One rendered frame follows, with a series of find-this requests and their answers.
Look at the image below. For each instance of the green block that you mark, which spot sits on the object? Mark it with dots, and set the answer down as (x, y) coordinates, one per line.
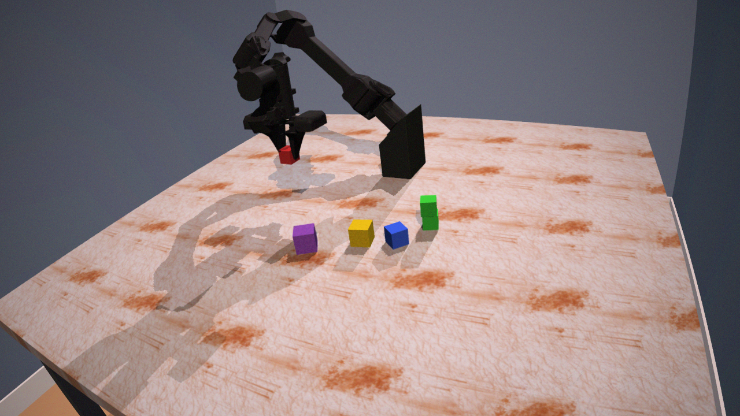
(428, 205)
(430, 223)

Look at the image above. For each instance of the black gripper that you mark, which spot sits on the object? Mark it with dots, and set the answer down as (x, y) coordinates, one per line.
(298, 125)

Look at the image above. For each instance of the blue block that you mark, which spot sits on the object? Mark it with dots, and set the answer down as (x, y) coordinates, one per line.
(396, 235)

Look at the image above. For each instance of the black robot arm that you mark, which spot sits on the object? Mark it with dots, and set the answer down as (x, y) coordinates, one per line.
(366, 96)

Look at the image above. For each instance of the yellow cube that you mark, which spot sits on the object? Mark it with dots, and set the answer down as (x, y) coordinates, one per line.
(361, 233)

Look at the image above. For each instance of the purple block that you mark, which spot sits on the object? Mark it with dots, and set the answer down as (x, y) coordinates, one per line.
(305, 239)

